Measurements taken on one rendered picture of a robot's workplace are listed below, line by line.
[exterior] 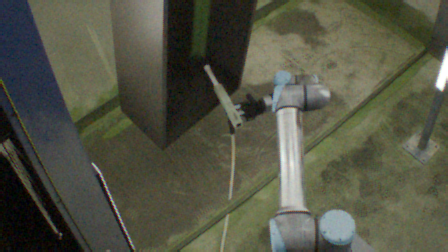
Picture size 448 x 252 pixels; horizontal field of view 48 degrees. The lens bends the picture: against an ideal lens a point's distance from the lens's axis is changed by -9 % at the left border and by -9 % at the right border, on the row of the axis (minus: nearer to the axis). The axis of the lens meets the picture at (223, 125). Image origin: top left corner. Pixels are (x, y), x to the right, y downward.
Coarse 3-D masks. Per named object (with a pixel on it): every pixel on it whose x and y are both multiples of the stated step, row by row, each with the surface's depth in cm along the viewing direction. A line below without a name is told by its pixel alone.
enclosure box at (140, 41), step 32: (128, 0) 213; (160, 0) 194; (192, 0) 280; (224, 0) 273; (256, 0) 252; (128, 32) 232; (160, 32) 210; (192, 32) 304; (224, 32) 292; (128, 64) 253; (160, 64) 228; (192, 64) 322; (224, 64) 313; (128, 96) 279; (160, 96) 248; (192, 96) 310; (160, 128) 273
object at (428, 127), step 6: (438, 90) 293; (444, 90) 290; (438, 96) 295; (432, 102) 303; (438, 102) 298; (432, 108) 305; (438, 108) 303; (432, 114) 308; (426, 120) 316; (432, 120) 311; (426, 126) 318; (432, 126) 317; (426, 132) 321; (420, 138) 330; (426, 138) 324; (420, 144) 333; (426, 144) 332
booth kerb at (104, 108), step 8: (272, 0) 412; (280, 0) 418; (288, 0) 425; (256, 8) 406; (264, 8) 411; (272, 8) 418; (256, 16) 410; (264, 16) 417; (104, 104) 356; (112, 104) 361; (88, 112) 350; (96, 112) 355; (104, 112) 360; (80, 120) 349; (88, 120) 354; (96, 120) 359; (80, 128) 353
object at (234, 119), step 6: (210, 72) 311; (210, 78) 310; (216, 84) 304; (216, 90) 301; (222, 90) 300; (222, 96) 297; (222, 102) 295; (228, 102) 294; (228, 108) 291; (234, 108) 291; (228, 114) 290; (234, 114) 286; (228, 120) 299; (234, 120) 285; (240, 120) 285; (228, 126) 303; (234, 126) 286; (240, 126) 287; (234, 132) 306
